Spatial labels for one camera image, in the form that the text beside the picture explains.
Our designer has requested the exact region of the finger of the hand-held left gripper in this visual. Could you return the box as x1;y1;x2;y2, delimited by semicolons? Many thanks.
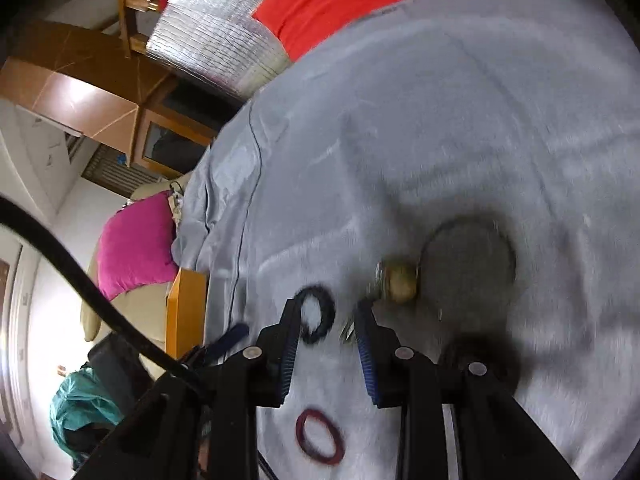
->
182;322;251;366

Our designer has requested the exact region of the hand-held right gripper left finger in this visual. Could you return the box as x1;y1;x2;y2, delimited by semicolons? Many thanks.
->
75;299;303;480

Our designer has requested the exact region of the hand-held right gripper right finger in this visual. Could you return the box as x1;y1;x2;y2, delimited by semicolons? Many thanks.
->
355;300;581;480

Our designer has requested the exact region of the orange cardboard box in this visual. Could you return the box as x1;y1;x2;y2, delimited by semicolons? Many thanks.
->
165;267;208;361

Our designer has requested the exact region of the black beaded hair tie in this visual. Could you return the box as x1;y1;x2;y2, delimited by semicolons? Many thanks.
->
292;286;335;345

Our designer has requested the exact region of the red hair tie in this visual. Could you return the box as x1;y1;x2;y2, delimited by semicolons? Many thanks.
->
295;408;346;465

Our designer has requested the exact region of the beige claw hair clip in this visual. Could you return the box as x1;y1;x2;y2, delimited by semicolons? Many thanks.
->
367;258;420;305

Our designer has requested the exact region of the beige leather sofa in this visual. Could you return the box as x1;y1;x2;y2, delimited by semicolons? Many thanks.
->
80;180;193;356

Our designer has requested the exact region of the pink pillow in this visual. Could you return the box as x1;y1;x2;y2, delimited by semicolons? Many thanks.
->
96;191;178;301

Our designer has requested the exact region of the patterned beige cushion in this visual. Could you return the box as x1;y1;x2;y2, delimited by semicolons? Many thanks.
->
167;182;188;226

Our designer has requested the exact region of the teal jacket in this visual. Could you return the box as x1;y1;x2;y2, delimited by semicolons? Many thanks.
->
49;365;126;461

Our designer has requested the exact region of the brown slatted door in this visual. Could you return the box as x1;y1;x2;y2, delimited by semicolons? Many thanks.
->
82;142;166;196

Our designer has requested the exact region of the wooden display cabinet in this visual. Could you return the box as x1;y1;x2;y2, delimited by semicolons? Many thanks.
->
132;80;221;178

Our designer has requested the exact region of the grey blanket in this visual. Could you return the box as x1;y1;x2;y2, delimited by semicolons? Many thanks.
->
172;0;640;480

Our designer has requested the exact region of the wooden column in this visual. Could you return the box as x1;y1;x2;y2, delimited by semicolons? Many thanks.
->
0;22;173;136

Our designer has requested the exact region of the silver insulation panel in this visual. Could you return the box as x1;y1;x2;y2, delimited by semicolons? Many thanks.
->
146;0;301;101

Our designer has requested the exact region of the wooden stair railing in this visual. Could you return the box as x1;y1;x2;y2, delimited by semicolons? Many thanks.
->
117;0;161;58

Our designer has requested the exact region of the red cloth patch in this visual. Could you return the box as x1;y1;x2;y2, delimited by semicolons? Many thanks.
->
252;0;416;61

